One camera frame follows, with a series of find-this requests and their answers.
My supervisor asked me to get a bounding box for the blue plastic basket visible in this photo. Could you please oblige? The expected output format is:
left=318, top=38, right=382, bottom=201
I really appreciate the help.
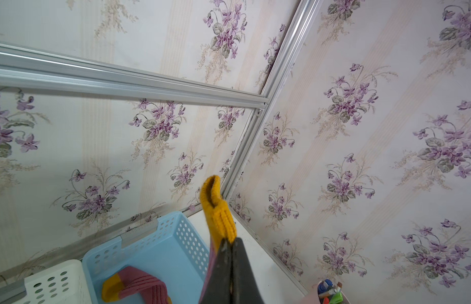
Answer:
left=82, top=212, right=210, bottom=303

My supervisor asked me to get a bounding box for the white plastic basket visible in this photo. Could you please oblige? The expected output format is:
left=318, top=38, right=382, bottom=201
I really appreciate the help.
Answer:
left=15, top=260, right=92, bottom=304

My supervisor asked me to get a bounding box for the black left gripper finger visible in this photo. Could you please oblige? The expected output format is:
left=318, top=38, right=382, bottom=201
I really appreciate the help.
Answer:
left=200, top=238, right=264, bottom=304

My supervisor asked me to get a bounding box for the pink pen cup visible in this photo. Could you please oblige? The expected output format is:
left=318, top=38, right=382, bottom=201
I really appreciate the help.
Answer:
left=299, top=279, right=350, bottom=304

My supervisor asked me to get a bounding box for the purple sock yellow cuff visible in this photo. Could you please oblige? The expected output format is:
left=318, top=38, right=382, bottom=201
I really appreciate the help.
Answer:
left=200, top=175, right=238, bottom=302

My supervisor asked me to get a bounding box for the purple striped sock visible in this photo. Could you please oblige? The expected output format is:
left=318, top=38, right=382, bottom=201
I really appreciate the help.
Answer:
left=101, top=266, right=172, bottom=304

